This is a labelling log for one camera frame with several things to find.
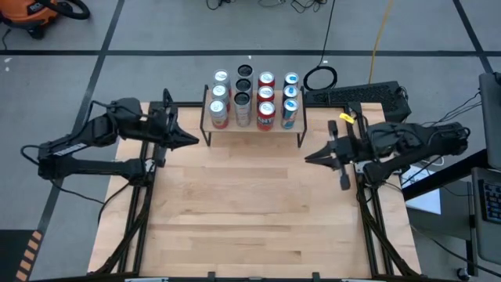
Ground black floor cable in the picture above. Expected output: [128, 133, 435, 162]
[289, 0, 329, 13]
[205, 0, 236, 11]

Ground orange Fanta strawberry soda can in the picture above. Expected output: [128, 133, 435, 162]
[256, 100, 277, 132]
[257, 85, 276, 103]
[257, 70, 276, 89]

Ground grey monitor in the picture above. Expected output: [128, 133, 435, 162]
[478, 72, 501, 160]

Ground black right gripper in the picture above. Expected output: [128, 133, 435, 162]
[304, 120, 373, 191]

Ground yellow hanging cable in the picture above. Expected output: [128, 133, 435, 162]
[367, 0, 395, 85]

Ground orange shop vacuum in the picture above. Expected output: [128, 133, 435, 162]
[0, 0, 59, 40]

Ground black hanging cable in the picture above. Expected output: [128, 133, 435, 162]
[303, 0, 340, 93]

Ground silver blue slim energy can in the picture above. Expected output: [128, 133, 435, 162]
[280, 97, 301, 130]
[283, 71, 301, 88]
[282, 84, 301, 101]

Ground black orange striped mat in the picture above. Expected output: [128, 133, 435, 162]
[0, 229, 44, 282]

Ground white pink soda can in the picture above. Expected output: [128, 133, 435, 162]
[211, 83, 231, 107]
[207, 98, 230, 130]
[212, 68, 231, 89]

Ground wooden shelf black legs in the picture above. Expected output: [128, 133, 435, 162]
[199, 84, 308, 149]

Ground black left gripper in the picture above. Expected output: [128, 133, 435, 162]
[148, 105, 200, 168]

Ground black perforated computer case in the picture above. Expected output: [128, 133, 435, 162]
[304, 80, 412, 123]

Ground white paper sheet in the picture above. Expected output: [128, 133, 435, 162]
[401, 164, 442, 215]

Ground black desk bar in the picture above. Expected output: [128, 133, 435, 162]
[401, 148, 490, 201]

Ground black vacuum hose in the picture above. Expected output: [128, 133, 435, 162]
[37, 0, 92, 20]

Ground black keyboard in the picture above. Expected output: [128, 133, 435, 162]
[478, 178, 501, 226]

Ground grey keyboard tray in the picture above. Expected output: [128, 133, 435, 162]
[471, 166, 501, 266]

